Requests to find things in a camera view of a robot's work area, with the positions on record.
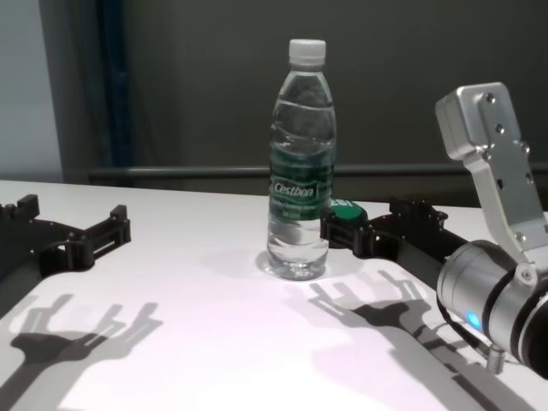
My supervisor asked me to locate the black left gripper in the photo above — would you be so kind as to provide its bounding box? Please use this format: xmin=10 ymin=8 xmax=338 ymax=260
xmin=0 ymin=194 xmax=132 ymax=283

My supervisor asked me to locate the clear green-label water bottle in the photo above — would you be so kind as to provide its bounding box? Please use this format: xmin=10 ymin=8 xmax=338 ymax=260
xmin=265 ymin=38 xmax=336 ymax=283

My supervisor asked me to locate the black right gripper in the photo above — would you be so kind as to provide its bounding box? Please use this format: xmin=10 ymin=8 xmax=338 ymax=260
xmin=319 ymin=197 xmax=472 ymax=276

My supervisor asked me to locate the dark blue vertical post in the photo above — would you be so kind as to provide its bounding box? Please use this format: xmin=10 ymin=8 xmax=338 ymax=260
xmin=97 ymin=0 xmax=132 ymax=172

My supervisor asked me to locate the thin right arm cable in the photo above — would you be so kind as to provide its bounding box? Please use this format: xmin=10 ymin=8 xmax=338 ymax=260
xmin=436 ymin=295 xmax=510 ymax=374

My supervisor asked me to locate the green YES push button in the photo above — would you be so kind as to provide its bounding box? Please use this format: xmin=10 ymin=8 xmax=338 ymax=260
xmin=327 ymin=197 xmax=369 ymax=249

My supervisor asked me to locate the dark grey wall rail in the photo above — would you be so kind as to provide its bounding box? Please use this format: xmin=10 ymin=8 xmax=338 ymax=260
xmin=87 ymin=164 xmax=487 ymax=182

